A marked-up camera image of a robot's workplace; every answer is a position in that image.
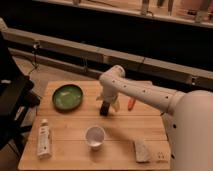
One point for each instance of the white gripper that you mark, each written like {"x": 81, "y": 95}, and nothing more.
{"x": 110, "y": 97}

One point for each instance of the orange carrot toy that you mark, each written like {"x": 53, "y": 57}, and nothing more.
{"x": 131, "y": 104}

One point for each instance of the grey sponge block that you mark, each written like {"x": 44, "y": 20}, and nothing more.
{"x": 142, "y": 153}

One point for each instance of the black eraser block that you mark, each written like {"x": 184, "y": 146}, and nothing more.
{"x": 104, "y": 110}

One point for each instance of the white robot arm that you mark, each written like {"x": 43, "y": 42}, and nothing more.
{"x": 192, "y": 147}

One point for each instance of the black equipment stand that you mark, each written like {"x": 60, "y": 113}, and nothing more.
{"x": 16, "y": 97}

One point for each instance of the green round bowl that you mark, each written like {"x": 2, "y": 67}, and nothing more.
{"x": 67, "y": 97}

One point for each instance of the white tube with cap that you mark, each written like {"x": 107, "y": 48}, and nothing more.
{"x": 44, "y": 140}

